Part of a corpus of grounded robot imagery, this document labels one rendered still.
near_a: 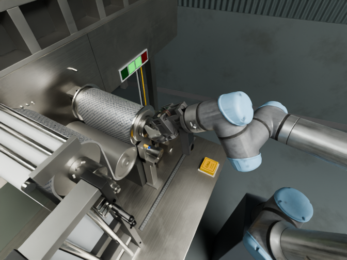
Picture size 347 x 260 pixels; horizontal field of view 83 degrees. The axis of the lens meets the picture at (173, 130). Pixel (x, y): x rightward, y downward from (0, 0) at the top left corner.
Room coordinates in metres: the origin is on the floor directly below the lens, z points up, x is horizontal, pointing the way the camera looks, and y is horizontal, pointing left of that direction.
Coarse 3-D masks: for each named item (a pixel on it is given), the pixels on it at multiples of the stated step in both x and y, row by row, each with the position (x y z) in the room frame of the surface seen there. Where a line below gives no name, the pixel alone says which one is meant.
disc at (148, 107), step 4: (144, 108) 0.47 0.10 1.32; (148, 108) 0.49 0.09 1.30; (152, 108) 0.51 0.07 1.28; (140, 112) 0.45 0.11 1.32; (136, 116) 0.43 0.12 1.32; (136, 120) 0.43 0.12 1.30; (132, 124) 0.41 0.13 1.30; (132, 128) 0.40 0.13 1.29; (132, 132) 0.40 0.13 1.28; (132, 136) 0.40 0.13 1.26; (132, 140) 0.39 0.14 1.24; (136, 140) 0.41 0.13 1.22; (136, 144) 0.40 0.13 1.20
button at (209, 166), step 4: (204, 160) 0.51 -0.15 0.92; (208, 160) 0.51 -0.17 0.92; (212, 160) 0.51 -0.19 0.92; (204, 164) 0.49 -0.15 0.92; (208, 164) 0.49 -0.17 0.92; (212, 164) 0.49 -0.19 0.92; (216, 164) 0.49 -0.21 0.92; (200, 168) 0.47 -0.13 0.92; (204, 168) 0.47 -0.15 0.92; (208, 168) 0.47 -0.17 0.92; (212, 168) 0.47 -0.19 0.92; (208, 172) 0.45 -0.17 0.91; (212, 172) 0.45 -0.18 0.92
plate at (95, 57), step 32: (160, 0) 1.22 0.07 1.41; (96, 32) 0.78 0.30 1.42; (128, 32) 0.95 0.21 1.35; (160, 32) 1.20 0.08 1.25; (32, 64) 0.54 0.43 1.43; (64, 64) 0.62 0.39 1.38; (96, 64) 0.74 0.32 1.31; (0, 96) 0.43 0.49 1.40; (32, 96) 0.49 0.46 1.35; (64, 96) 0.57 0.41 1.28
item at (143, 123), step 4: (148, 116) 0.47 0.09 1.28; (144, 120) 0.44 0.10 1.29; (148, 120) 0.45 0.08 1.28; (140, 124) 0.43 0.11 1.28; (144, 124) 0.43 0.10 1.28; (148, 124) 0.45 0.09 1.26; (140, 128) 0.42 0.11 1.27; (144, 128) 0.42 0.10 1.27; (140, 132) 0.41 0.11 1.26; (144, 132) 0.42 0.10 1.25; (144, 136) 0.42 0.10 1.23
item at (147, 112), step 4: (80, 96) 0.55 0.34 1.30; (144, 112) 0.46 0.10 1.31; (148, 112) 0.48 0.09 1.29; (152, 112) 0.50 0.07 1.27; (140, 116) 0.44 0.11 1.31; (144, 116) 0.45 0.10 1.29; (152, 116) 0.49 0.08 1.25; (140, 120) 0.44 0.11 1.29; (136, 124) 0.42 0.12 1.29; (136, 128) 0.41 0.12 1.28; (136, 132) 0.41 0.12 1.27; (136, 136) 0.41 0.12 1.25; (140, 136) 0.42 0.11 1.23; (140, 140) 0.42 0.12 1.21
